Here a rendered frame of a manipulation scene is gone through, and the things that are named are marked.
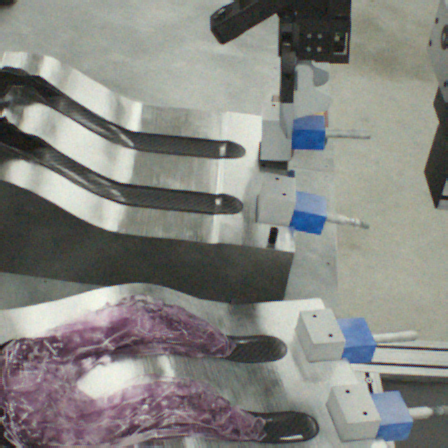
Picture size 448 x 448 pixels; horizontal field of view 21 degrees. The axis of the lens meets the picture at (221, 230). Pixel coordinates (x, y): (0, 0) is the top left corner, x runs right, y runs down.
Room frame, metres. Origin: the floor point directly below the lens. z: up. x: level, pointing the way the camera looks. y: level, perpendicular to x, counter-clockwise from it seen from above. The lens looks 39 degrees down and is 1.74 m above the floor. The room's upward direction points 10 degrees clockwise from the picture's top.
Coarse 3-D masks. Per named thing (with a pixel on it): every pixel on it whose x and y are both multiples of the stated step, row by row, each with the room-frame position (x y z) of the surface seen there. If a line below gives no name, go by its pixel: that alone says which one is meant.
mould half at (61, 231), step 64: (0, 64) 1.24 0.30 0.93; (64, 64) 1.27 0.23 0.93; (64, 128) 1.15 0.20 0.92; (128, 128) 1.22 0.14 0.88; (192, 128) 1.24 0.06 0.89; (256, 128) 1.26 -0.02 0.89; (0, 192) 1.01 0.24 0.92; (64, 192) 1.04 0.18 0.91; (256, 192) 1.13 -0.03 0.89; (0, 256) 1.01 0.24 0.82; (64, 256) 1.02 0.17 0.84; (128, 256) 1.02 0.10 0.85; (192, 256) 1.03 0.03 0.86; (256, 256) 1.03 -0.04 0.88
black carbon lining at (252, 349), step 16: (240, 336) 0.92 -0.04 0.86; (256, 336) 0.93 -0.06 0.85; (272, 336) 0.93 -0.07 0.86; (240, 352) 0.90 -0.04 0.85; (256, 352) 0.91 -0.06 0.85; (272, 352) 0.91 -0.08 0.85; (256, 416) 0.81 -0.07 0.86; (272, 416) 0.82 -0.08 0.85; (288, 416) 0.82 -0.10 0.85; (304, 416) 0.83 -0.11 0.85; (0, 432) 0.73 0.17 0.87; (272, 432) 0.80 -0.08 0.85; (288, 432) 0.81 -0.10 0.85; (304, 432) 0.81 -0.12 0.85
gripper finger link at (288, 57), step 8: (288, 40) 1.20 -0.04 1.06; (288, 48) 1.18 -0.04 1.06; (288, 56) 1.18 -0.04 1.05; (288, 64) 1.18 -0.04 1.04; (288, 72) 1.17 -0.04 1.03; (280, 80) 1.18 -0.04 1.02; (288, 80) 1.17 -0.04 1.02; (280, 88) 1.17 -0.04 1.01; (288, 88) 1.18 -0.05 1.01; (280, 96) 1.17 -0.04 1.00; (288, 96) 1.17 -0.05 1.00
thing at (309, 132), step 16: (272, 112) 1.21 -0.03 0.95; (272, 128) 1.19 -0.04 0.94; (304, 128) 1.20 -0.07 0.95; (320, 128) 1.20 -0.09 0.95; (336, 128) 1.22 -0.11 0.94; (272, 144) 1.18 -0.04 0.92; (288, 144) 1.19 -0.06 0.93; (304, 144) 1.19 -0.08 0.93; (320, 144) 1.19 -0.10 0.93; (288, 160) 1.18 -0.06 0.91
